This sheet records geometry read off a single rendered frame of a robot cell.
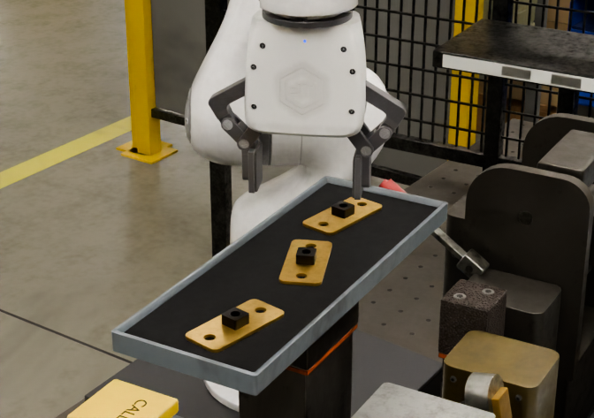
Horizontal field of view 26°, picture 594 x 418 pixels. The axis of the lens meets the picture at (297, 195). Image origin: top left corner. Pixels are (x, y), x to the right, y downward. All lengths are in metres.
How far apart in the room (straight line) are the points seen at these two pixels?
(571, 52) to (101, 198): 2.26
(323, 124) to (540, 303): 0.33
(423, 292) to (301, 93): 1.06
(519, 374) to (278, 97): 0.33
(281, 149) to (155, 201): 2.69
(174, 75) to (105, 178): 0.41
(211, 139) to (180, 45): 2.82
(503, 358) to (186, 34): 3.12
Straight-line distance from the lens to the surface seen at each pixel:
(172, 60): 4.28
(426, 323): 2.01
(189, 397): 1.62
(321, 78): 1.06
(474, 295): 1.25
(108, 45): 5.68
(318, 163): 1.46
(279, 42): 1.06
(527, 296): 1.30
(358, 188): 1.11
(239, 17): 1.43
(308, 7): 1.03
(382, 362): 1.69
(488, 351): 1.20
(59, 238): 3.92
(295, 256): 1.17
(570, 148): 1.37
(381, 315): 2.02
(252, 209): 1.51
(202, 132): 1.44
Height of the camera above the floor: 1.69
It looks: 24 degrees down
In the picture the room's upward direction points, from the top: straight up
